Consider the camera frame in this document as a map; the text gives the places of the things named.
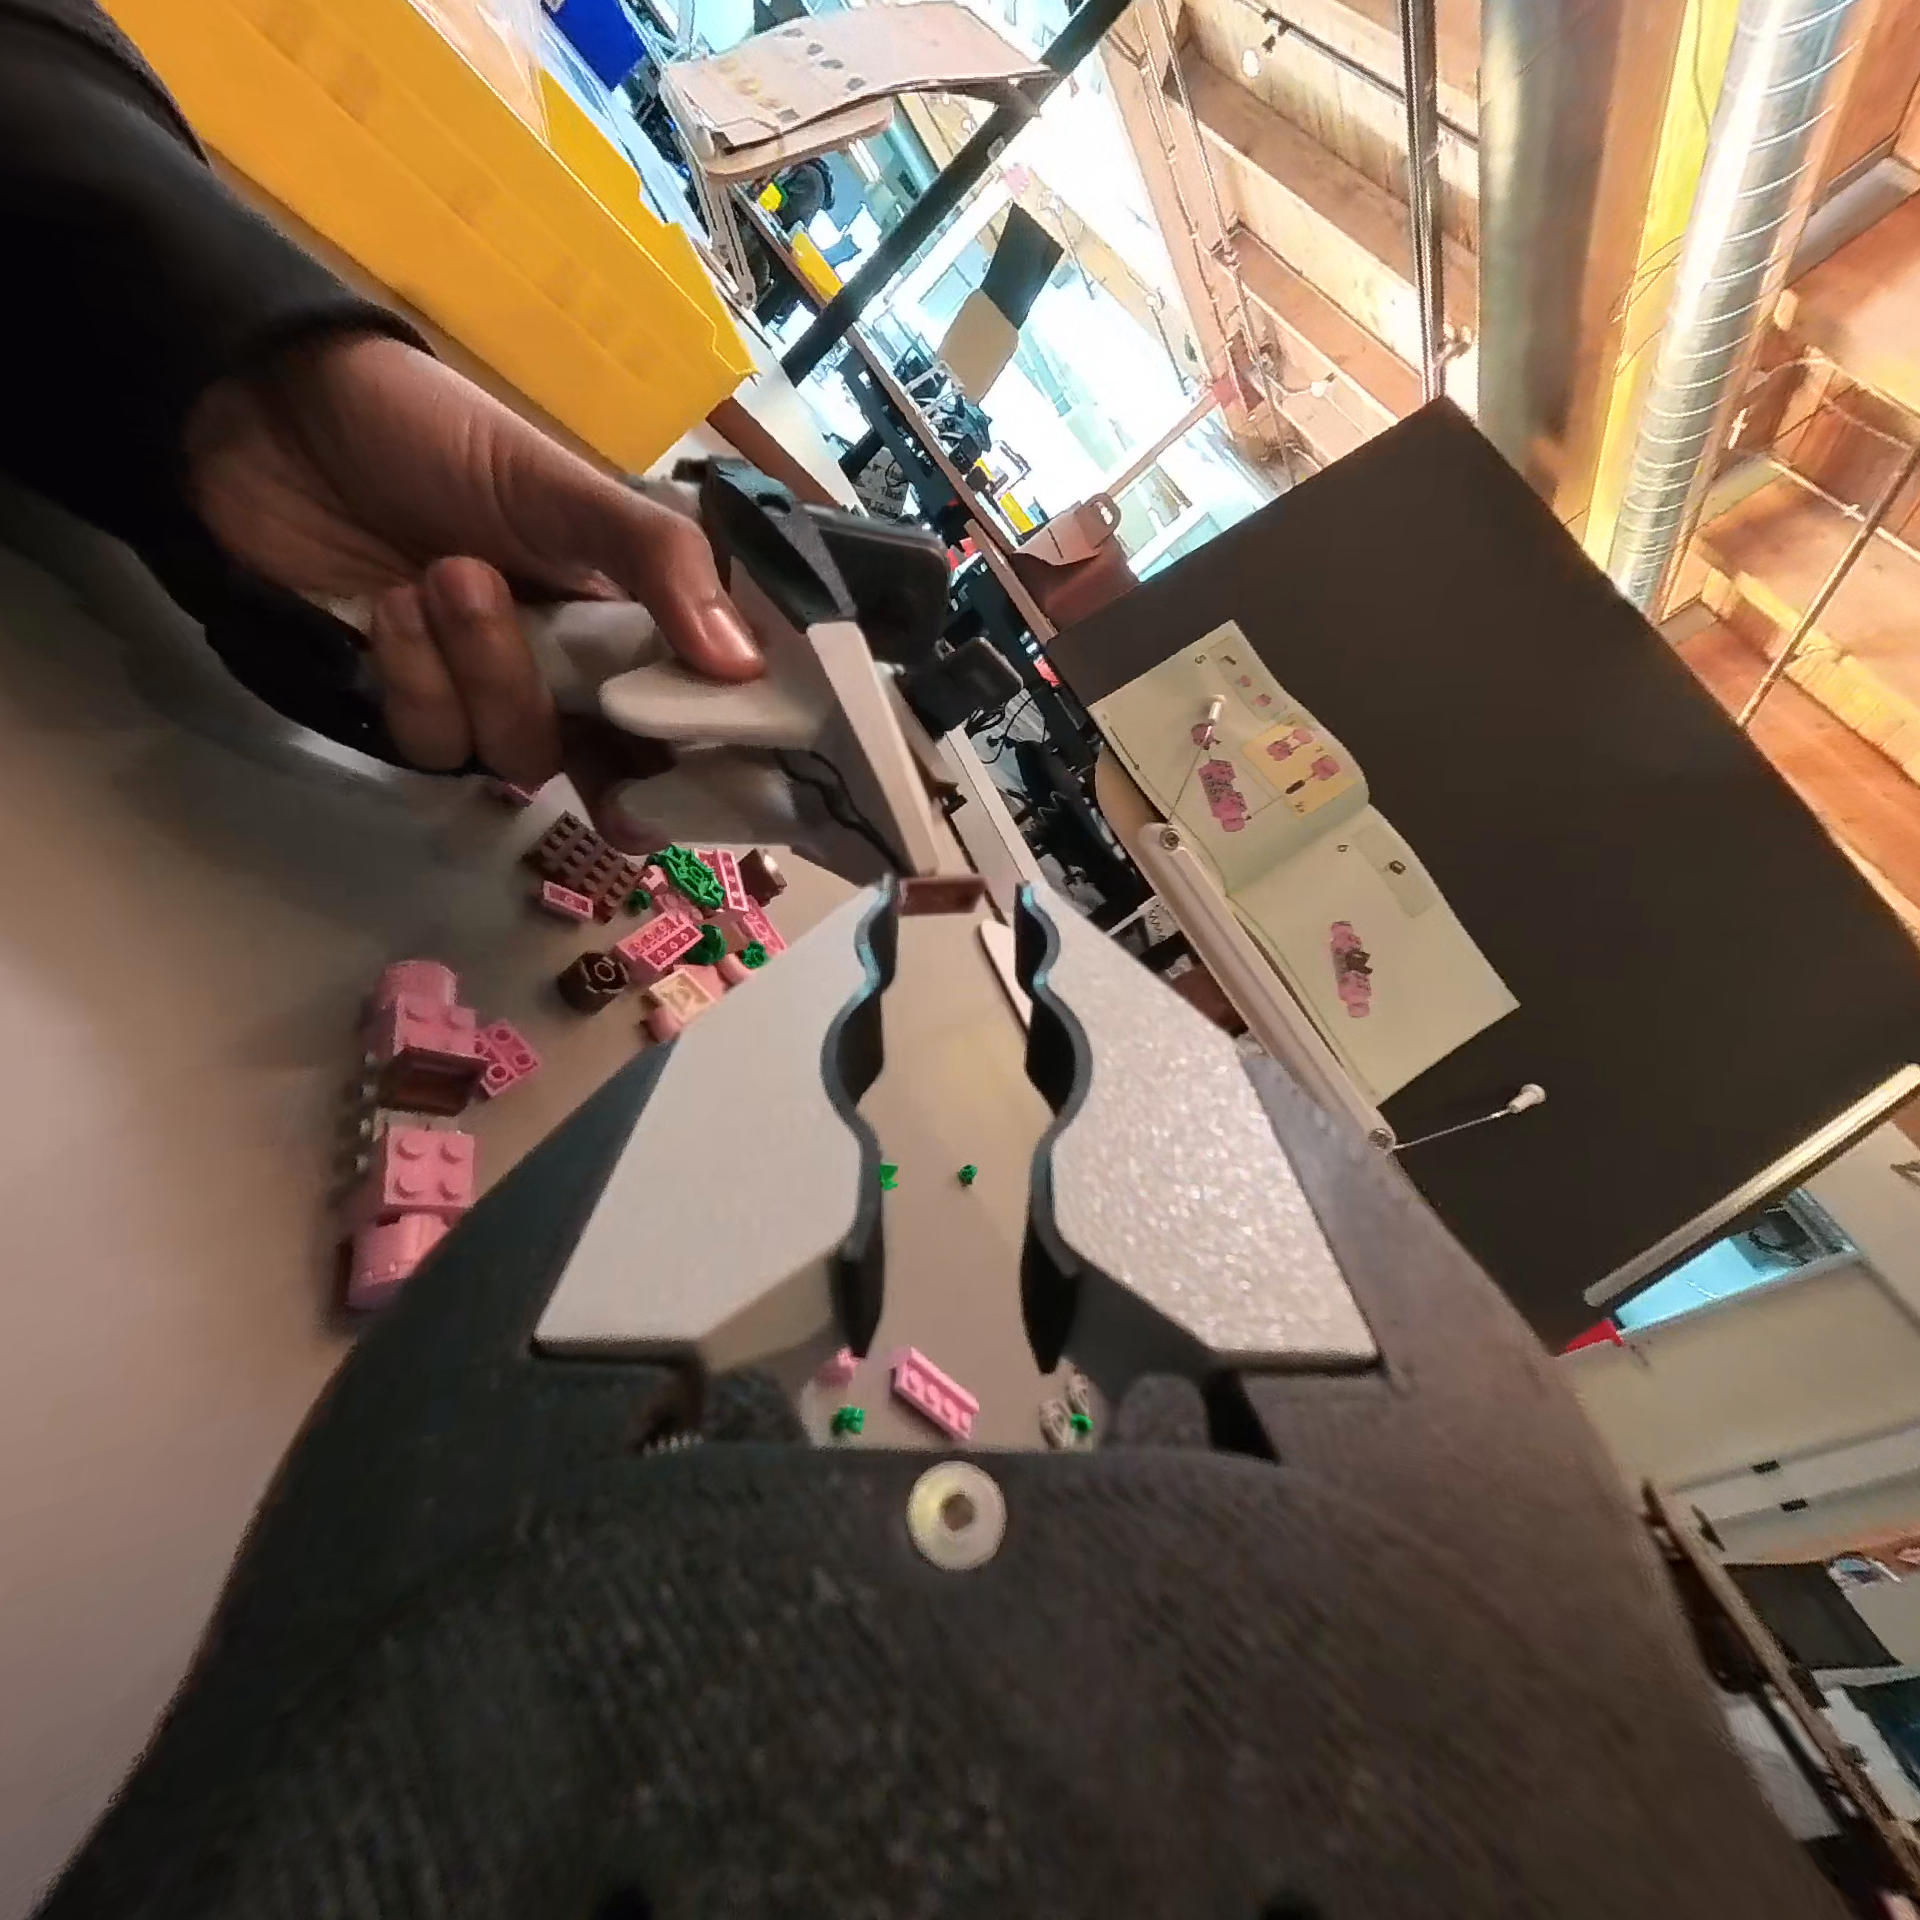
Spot pale green instruction booklet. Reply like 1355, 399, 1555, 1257
1089, 620, 1521, 1106

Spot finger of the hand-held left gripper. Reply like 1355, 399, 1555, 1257
807, 620, 966, 889

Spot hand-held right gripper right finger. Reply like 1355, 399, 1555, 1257
1013, 877, 1384, 1375

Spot person's left hand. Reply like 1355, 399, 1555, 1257
187, 335, 771, 777

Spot pink brick assembly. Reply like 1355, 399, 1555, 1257
335, 959, 485, 1315

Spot silver ventilation duct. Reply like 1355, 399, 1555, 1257
1603, 0, 1866, 620

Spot large brown toy plate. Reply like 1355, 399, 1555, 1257
527, 814, 634, 916

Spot pink brown toy bricks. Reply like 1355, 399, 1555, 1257
481, 773, 1101, 1449

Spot person's left forearm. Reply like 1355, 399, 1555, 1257
0, 0, 441, 758

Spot yellow storage bin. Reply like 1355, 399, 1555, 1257
96, 0, 762, 476

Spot cardboard piece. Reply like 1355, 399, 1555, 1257
662, 0, 1051, 186

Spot white book stand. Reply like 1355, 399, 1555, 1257
977, 692, 1550, 1162

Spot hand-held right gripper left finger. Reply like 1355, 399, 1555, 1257
533, 873, 903, 1404

